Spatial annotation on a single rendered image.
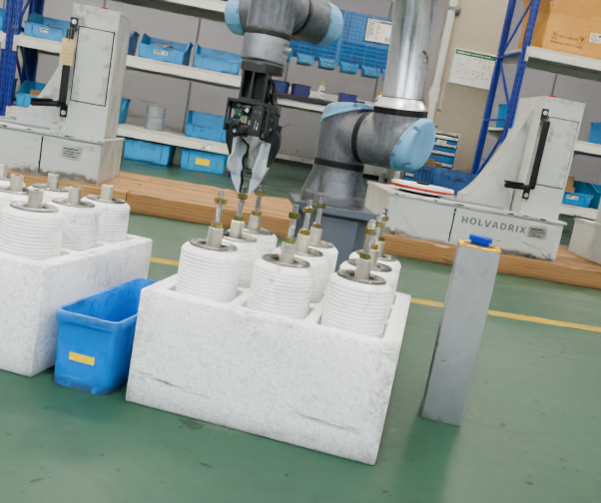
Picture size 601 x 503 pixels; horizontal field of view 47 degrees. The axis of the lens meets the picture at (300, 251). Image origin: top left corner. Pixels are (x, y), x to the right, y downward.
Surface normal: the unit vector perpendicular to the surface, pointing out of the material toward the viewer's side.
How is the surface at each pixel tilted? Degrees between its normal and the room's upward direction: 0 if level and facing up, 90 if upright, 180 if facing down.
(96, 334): 92
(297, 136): 90
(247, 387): 90
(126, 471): 0
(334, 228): 90
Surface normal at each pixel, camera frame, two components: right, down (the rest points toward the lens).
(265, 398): -0.20, 0.13
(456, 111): 0.08, 0.18
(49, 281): 0.96, 0.21
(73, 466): 0.18, -0.97
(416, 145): 0.75, 0.36
